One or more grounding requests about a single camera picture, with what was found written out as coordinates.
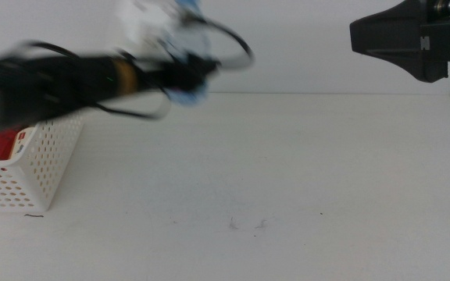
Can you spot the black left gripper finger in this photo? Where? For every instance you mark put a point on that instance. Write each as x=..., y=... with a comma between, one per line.
x=203, y=72

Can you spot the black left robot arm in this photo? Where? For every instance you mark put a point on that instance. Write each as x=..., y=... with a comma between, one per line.
x=33, y=89

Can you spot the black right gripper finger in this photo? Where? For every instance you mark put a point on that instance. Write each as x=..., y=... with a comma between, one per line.
x=389, y=39

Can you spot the clear water bottle blue cap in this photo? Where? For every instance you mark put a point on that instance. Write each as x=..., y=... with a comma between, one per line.
x=191, y=97

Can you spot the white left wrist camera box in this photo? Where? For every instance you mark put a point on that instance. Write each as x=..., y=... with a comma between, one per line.
x=143, y=23

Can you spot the white perforated plastic basket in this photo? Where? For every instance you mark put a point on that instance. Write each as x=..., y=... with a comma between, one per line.
x=53, y=164

